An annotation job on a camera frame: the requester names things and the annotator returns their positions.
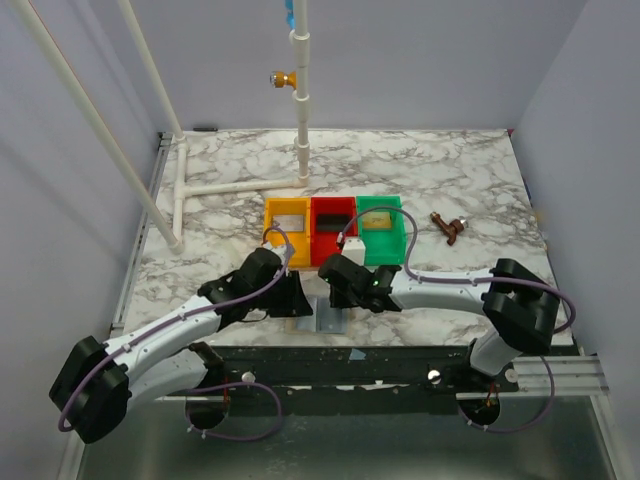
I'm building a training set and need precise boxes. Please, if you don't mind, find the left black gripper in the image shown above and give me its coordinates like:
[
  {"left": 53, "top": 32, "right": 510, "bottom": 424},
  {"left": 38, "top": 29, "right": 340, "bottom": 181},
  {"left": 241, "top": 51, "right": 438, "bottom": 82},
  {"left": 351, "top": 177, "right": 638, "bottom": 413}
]
[{"left": 251, "top": 271, "right": 313, "bottom": 319}]

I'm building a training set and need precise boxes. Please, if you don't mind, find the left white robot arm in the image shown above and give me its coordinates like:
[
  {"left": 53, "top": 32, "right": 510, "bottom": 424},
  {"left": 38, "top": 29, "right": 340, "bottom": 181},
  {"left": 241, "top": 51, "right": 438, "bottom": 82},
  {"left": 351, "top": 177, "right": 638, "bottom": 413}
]
[{"left": 49, "top": 243, "right": 312, "bottom": 444}]

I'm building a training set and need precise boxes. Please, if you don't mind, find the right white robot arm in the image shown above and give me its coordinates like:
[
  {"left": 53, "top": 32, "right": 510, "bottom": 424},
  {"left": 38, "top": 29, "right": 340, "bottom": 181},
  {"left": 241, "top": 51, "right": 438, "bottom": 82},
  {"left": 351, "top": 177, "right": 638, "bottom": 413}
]
[{"left": 318, "top": 254, "right": 560, "bottom": 392}]

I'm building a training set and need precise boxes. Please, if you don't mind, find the gold card in green bin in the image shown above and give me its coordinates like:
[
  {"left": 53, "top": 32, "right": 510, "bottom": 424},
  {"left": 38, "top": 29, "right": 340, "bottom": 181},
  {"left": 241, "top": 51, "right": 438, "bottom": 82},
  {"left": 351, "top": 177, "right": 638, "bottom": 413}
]
[{"left": 361, "top": 211, "right": 393, "bottom": 230}]

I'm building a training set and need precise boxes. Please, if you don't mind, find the black card in red bin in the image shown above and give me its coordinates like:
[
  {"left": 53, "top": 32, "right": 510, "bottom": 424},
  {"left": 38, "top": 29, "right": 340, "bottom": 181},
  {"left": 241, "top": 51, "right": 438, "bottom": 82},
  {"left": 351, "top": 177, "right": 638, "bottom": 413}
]
[{"left": 315, "top": 213, "right": 350, "bottom": 233}]

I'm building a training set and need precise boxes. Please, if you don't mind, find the silver card in yellow bin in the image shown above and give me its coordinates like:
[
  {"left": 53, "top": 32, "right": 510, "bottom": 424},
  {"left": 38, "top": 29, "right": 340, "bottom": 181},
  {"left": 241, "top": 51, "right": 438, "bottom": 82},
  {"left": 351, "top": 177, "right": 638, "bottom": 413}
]
[{"left": 272, "top": 214, "right": 306, "bottom": 233}]

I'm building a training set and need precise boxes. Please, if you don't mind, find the yellow plastic bin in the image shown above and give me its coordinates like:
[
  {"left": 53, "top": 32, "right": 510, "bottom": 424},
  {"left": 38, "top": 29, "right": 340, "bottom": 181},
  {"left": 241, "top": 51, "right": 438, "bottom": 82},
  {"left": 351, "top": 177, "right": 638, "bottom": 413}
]
[{"left": 263, "top": 197, "right": 311, "bottom": 269}]

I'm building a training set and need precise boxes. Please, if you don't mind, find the red plastic bin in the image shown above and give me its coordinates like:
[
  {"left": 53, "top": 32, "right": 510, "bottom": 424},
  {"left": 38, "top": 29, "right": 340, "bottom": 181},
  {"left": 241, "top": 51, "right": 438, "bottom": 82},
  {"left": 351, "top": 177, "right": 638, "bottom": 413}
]
[{"left": 310, "top": 196, "right": 357, "bottom": 267}]

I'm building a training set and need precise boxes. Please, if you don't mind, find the brown brass faucet valve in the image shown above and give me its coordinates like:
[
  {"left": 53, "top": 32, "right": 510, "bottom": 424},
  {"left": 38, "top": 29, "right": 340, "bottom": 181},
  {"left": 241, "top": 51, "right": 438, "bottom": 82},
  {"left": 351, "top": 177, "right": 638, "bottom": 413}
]
[{"left": 430, "top": 212, "right": 468, "bottom": 246}]

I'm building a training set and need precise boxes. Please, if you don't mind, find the orange nozzle on pipe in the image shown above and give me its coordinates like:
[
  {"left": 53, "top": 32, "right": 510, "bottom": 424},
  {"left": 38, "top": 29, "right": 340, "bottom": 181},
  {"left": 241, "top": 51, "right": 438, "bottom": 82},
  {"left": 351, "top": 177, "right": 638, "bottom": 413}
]
[{"left": 270, "top": 71, "right": 297, "bottom": 90}]

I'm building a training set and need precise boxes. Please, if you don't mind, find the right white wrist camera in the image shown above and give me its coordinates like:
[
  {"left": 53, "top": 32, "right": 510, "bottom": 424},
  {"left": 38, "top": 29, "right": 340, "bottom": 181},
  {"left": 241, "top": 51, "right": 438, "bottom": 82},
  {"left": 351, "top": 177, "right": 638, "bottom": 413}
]
[{"left": 341, "top": 237, "right": 366, "bottom": 266}]

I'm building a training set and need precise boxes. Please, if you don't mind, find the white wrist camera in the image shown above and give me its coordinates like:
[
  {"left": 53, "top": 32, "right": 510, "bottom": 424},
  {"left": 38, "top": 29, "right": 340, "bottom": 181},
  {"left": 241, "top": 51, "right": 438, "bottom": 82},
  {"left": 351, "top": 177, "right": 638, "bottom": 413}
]
[
  {"left": 341, "top": 237, "right": 366, "bottom": 266},
  {"left": 261, "top": 242, "right": 289, "bottom": 260}
]

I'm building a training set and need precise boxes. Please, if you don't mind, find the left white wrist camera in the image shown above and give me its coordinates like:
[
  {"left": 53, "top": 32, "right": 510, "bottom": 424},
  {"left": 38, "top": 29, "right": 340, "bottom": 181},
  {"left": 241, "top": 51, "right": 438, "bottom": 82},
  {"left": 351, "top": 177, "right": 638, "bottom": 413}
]
[{"left": 261, "top": 242, "right": 289, "bottom": 260}]

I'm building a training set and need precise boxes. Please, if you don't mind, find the black mounting rail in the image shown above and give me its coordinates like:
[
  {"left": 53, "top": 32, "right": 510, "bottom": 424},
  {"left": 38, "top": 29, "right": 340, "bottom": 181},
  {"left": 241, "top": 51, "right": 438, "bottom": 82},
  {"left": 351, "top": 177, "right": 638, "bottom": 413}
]
[{"left": 149, "top": 344, "right": 586, "bottom": 416}]

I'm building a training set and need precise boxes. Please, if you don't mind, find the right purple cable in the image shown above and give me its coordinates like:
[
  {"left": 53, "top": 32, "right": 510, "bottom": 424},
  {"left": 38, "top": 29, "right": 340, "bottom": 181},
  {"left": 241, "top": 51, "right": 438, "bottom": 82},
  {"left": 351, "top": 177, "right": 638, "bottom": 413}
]
[{"left": 337, "top": 208, "right": 577, "bottom": 434}]

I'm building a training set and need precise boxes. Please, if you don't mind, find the aluminium extrusion frame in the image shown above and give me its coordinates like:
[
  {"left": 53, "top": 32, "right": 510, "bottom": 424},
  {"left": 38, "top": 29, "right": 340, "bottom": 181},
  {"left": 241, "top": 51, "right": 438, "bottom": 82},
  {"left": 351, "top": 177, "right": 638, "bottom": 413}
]
[{"left": 513, "top": 356, "right": 610, "bottom": 397}]

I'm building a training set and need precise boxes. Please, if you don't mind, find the white PVC pipe frame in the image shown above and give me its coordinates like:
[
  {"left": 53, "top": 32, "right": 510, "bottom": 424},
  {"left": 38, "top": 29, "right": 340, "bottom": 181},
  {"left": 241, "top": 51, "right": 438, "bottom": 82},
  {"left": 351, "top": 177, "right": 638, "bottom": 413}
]
[{"left": 11, "top": 1, "right": 311, "bottom": 255}]

